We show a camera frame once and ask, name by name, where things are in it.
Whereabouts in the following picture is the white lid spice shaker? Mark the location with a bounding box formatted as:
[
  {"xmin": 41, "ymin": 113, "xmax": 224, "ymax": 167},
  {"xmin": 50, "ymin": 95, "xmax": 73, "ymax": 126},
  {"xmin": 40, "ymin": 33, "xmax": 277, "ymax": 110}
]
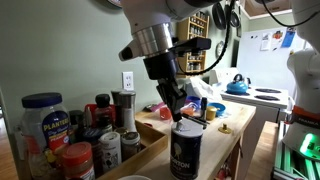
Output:
[{"xmin": 99, "ymin": 132, "xmax": 122, "ymax": 172}]

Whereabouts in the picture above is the brass knob on table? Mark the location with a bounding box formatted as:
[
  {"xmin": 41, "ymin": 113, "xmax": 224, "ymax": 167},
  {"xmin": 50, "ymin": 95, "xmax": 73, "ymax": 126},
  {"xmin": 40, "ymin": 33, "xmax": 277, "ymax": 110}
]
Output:
[{"xmin": 218, "ymin": 124, "xmax": 232, "ymax": 134}]

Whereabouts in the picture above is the glass jar dark spice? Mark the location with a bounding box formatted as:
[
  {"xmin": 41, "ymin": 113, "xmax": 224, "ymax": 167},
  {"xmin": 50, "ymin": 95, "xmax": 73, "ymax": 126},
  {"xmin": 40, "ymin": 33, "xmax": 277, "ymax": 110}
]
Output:
[{"xmin": 121, "ymin": 132, "xmax": 141, "ymax": 161}]

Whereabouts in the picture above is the small yellow jar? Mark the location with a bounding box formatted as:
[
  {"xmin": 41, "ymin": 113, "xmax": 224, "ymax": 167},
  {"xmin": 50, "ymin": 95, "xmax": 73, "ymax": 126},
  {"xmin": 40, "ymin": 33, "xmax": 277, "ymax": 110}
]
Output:
[{"xmin": 206, "ymin": 106, "xmax": 217, "ymax": 121}]

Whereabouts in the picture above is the white electric stove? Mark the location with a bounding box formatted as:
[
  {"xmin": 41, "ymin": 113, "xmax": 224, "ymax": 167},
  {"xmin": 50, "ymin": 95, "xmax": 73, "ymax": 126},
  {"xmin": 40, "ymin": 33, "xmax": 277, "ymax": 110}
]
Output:
[{"xmin": 209, "ymin": 67, "xmax": 290, "ymax": 180}]

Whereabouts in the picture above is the blue tea kettle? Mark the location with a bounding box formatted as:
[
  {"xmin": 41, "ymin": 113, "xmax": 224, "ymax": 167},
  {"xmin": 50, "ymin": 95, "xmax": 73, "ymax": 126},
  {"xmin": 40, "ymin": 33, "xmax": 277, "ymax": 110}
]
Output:
[{"xmin": 227, "ymin": 74, "xmax": 248, "ymax": 95}]

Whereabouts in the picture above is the stainless steel pepper grinder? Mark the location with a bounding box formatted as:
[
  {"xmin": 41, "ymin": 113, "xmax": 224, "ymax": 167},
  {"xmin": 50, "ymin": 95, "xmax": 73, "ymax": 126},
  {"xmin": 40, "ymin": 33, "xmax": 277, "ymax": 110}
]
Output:
[{"xmin": 120, "ymin": 91, "xmax": 136, "ymax": 132}]

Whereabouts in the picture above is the clear plastic bag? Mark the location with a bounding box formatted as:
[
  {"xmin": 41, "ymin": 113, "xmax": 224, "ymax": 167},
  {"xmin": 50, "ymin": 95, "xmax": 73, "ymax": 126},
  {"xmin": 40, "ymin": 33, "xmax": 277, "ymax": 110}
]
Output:
[{"xmin": 159, "ymin": 97, "xmax": 201, "ymax": 118}]

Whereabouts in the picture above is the black marker pen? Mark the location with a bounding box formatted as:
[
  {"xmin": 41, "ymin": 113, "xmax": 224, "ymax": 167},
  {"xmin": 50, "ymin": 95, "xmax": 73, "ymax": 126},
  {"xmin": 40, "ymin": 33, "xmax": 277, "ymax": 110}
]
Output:
[{"xmin": 182, "ymin": 113, "xmax": 208, "ymax": 129}]

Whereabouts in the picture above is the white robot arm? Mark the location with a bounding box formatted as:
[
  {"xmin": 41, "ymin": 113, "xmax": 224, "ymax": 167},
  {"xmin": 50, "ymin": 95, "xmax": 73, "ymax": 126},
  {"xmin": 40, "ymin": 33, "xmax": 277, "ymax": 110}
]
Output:
[{"xmin": 119, "ymin": 0, "xmax": 320, "ymax": 160}]

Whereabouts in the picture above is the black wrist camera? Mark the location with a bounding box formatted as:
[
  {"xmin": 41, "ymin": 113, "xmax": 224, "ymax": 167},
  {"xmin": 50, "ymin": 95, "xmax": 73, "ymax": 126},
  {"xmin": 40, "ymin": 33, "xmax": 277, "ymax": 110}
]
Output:
[{"xmin": 171, "ymin": 37, "xmax": 211, "ymax": 56}]

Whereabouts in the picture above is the white bowl rim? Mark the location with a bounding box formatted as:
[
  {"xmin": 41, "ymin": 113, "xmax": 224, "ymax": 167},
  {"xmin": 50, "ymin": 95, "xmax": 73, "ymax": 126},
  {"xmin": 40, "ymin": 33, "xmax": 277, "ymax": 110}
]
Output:
[{"xmin": 118, "ymin": 175, "xmax": 152, "ymax": 180}]

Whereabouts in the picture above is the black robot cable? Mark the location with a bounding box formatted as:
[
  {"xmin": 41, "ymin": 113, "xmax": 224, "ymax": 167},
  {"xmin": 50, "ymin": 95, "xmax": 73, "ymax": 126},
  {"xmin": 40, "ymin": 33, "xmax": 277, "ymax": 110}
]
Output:
[{"xmin": 176, "ymin": 0, "xmax": 320, "ymax": 76}]

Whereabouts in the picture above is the white wall outlet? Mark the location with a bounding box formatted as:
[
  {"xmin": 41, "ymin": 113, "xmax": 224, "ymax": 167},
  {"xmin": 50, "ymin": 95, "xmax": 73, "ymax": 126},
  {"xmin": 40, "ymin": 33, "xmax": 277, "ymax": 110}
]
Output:
[{"xmin": 122, "ymin": 72, "xmax": 134, "ymax": 90}]

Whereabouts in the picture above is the orange small cup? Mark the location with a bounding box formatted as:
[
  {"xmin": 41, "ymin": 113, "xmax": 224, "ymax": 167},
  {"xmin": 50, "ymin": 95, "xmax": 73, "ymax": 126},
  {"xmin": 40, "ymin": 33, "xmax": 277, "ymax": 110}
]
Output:
[{"xmin": 160, "ymin": 107, "xmax": 172, "ymax": 120}]

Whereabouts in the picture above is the blue lid dark jar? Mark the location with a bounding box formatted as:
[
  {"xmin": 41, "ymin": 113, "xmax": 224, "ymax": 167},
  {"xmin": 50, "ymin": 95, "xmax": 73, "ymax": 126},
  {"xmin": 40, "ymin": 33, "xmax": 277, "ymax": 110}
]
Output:
[{"xmin": 83, "ymin": 128, "xmax": 103, "ymax": 177}]

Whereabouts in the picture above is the dark sauce bottle black cap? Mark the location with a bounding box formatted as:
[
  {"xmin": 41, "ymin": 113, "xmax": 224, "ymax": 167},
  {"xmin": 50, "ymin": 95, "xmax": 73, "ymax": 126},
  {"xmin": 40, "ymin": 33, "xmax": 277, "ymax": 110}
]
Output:
[{"xmin": 95, "ymin": 94, "xmax": 112, "ymax": 133}]

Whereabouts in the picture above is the wooden tray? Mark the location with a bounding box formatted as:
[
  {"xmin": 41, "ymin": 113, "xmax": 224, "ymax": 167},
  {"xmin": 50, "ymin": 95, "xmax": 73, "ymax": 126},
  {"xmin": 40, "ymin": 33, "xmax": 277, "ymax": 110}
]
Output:
[{"xmin": 97, "ymin": 121, "xmax": 168, "ymax": 180}]

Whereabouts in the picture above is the dark blue Morton salt container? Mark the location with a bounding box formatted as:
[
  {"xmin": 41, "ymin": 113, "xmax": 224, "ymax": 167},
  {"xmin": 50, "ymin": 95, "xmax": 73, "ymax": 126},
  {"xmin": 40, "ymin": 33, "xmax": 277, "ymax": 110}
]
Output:
[{"xmin": 170, "ymin": 118, "xmax": 203, "ymax": 180}]

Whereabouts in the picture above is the hanging black frying pan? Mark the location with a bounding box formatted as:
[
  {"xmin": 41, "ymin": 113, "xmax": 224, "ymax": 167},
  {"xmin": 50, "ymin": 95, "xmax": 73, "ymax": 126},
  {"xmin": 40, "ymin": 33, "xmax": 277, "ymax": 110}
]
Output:
[{"xmin": 212, "ymin": 3, "xmax": 226, "ymax": 30}]

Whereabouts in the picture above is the upper wooden spice rack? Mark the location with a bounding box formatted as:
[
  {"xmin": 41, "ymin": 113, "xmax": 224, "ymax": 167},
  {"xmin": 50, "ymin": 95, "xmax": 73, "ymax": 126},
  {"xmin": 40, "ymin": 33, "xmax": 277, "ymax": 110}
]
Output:
[{"xmin": 177, "ymin": 11, "xmax": 209, "ymax": 40}]

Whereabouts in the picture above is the blue plastic bowl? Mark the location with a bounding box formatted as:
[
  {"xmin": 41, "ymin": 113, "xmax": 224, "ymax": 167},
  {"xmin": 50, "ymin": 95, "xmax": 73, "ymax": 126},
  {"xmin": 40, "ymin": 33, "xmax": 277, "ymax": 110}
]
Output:
[{"xmin": 207, "ymin": 102, "xmax": 226, "ymax": 116}]

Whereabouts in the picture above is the red lid spice jar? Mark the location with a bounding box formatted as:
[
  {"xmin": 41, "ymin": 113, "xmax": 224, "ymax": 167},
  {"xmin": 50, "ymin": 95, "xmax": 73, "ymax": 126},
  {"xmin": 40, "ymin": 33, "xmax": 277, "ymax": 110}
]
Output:
[{"xmin": 62, "ymin": 142, "xmax": 95, "ymax": 180}]

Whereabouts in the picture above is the lower wooden spice rack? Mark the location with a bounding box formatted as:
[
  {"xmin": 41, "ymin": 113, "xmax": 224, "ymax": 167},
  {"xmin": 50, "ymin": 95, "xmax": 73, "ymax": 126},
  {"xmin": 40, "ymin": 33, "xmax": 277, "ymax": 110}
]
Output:
[{"xmin": 177, "ymin": 51, "xmax": 206, "ymax": 78}]

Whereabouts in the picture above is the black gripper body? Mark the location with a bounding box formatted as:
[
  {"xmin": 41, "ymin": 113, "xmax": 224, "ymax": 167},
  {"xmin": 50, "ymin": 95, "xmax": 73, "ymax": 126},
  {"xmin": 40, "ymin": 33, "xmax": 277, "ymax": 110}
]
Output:
[{"xmin": 144, "ymin": 52, "xmax": 178, "ymax": 87}]

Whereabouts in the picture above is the Planters peanuts jar blue lid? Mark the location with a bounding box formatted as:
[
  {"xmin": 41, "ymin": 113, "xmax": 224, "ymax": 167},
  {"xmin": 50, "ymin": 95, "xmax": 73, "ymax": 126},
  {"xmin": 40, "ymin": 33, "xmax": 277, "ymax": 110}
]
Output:
[{"xmin": 21, "ymin": 92, "xmax": 70, "ymax": 180}]

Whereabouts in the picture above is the wooden spice rack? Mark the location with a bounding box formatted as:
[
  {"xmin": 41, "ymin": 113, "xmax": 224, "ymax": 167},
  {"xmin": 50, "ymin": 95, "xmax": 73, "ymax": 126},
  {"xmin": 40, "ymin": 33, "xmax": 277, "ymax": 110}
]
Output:
[
  {"xmin": 177, "ymin": 11, "xmax": 209, "ymax": 40},
  {"xmin": 177, "ymin": 51, "xmax": 206, "ymax": 78}
]

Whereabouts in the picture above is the white refrigerator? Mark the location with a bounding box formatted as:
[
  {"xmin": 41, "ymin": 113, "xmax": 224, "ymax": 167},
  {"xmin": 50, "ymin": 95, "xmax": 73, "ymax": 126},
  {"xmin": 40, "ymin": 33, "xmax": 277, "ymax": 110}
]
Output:
[{"xmin": 236, "ymin": 27, "xmax": 313, "ymax": 99}]

